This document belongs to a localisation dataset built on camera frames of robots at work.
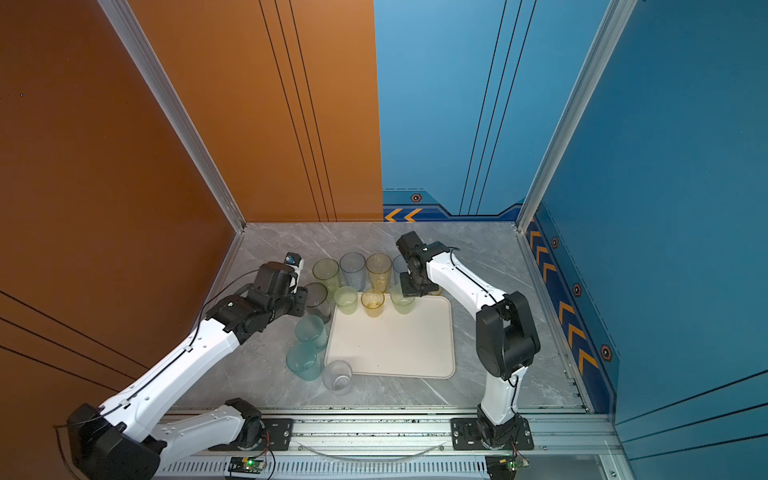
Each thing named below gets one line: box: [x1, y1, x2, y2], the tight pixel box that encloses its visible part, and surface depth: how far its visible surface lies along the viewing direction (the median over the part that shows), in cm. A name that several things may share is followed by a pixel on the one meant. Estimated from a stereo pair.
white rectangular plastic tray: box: [325, 293, 456, 379], surface depth 94 cm
